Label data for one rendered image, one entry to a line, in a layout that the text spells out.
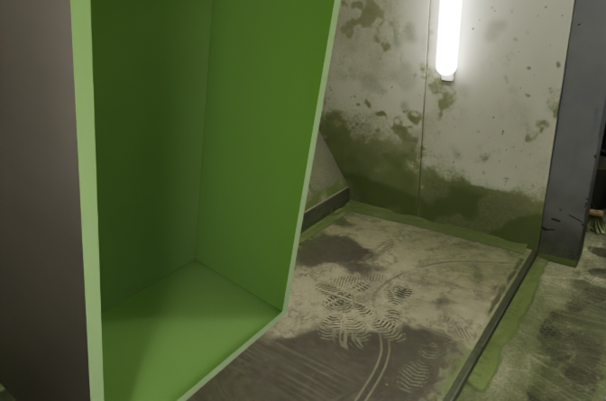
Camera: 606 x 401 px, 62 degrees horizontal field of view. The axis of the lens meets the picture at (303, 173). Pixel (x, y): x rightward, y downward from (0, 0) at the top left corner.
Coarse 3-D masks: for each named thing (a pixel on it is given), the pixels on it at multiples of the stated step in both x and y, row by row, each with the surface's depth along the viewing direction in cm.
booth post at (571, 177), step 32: (576, 0) 214; (576, 32) 217; (576, 64) 220; (576, 96) 224; (576, 128) 228; (576, 160) 231; (576, 192) 235; (544, 224) 248; (576, 224) 239; (544, 256) 253; (576, 256) 243
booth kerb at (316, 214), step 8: (344, 192) 308; (328, 200) 293; (336, 200) 301; (344, 200) 309; (312, 208) 281; (320, 208) 288; (328, 208) 295; (336, 208) 303; (304, 216) 275; (312, 216) 282; (320, 216) 289; (304, 224) 276; (312, 224) 283; (0, 392) 153; (8, 392) 155; (0, 400) 154; (8, 400) 156; (16, 400) 158
